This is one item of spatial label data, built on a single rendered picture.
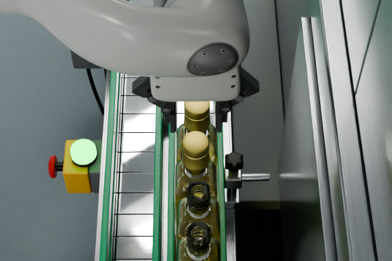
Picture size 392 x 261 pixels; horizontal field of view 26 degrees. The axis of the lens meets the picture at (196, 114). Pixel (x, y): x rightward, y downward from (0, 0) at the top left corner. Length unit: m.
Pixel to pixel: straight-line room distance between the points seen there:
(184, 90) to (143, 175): 0.45
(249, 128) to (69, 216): 0.45
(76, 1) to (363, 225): 0.31
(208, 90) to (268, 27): 0.63
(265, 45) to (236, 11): 0.77
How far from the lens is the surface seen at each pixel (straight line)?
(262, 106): 1.44
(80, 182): 1.47
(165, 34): 0.72
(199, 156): 1.06
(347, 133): 0.81
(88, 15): 0.73
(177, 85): 0.93
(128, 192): 1.36
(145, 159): 1.38
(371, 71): 0.75
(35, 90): 1.86
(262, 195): 1.35
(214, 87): 0.93
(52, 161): 1.48
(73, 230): 1.67
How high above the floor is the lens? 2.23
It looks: 56 degrees down
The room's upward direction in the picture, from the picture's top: straight up
